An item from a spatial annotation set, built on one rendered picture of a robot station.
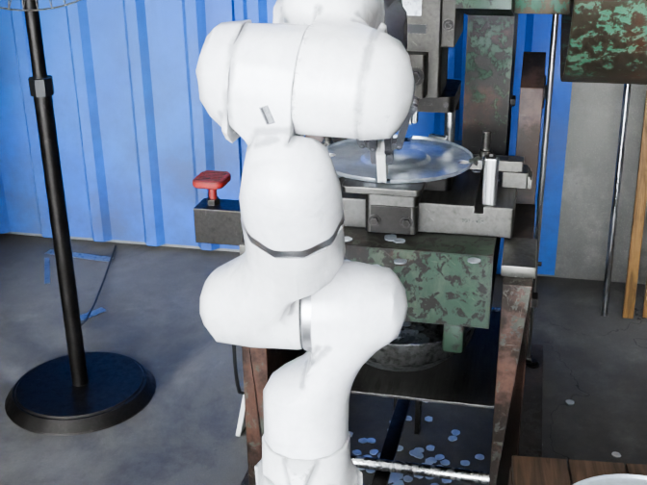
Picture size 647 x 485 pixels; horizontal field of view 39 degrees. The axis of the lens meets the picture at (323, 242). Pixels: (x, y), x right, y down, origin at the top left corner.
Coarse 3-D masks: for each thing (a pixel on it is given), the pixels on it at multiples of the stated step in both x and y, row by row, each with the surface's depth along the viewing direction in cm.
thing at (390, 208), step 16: (352, 192) 156; (368, 192) 156; (384, 192) 155; (400, 192) 154; (416, 192) 154; (368, 208) 170; (384, 208) 169; (400, 208) 168; (416, 208) 168; (368, 224) 171; (384, 224) 170; (400, 224) 170; (416, 224) 170
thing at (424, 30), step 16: (416, 0) 163; (432, 0) 162; (416, 16) 164; (432, 16) 163; (416, 32) 165; (432, 32) 164; (416, 48) 166; (432, 48) 166; (448, 48) 177; (416, 64) 164; (432, 64) 167; (416, 80) 164; (432, 80) 168; (416, 96) 166; (432, 96) 169
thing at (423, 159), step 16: (336, 144) 179; (352, 144) 179; (416, 144) 179; (432, 144) 179; (448, 144) 178; (336, 160) 170; (352, 160) 170; (368, 160) 168; (400, 160) 167; (416, 160) 167; (432, 160) 169; (448, 160) 169; (464, 160) 169; (352, 176) 159; (368, 176) 161; (400, 176) 160; (416, 176) 160; (432, 176) 160; (448, 176) 159
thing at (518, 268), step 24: (528, 72) 201; (528, 96) 198; (528, 120) 199; (528, 144) 199; (528, 192) 200; (528, 216) 187; (528, 240) 169; (504, 264) 159; (528, 264) 159; (504, 288) 157; (528, 288) 156; (504, 312) 158; (528, 312) 157; (504, 336) 160; (528, 336) 159; (504, 360) 162; (504, 384) 164; (528, 384) 238; (504, 408) 166; (528, 408) 227; (504, 432) 167; (528, 432) 218; (504, 456) 169; (504, 480) 171
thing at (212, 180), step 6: (198, 174) 170; (204, 174) 170; (210, 174) 170; (216, 174) 170; (222, 174) 169; (228, 174) 170; (198, 180) 167; (204, 180) 167; (210, 180) 167; (216, 180) 166; (222, 180) 167; (228, 180) 169; (198, 186) 166; (204, 186) 166; (210, 186) 166; (216, 186) 166; (222, 186) 167; (210, 192) 170; (216, 192) 170; (210, 198) 170; (216, 198) 170
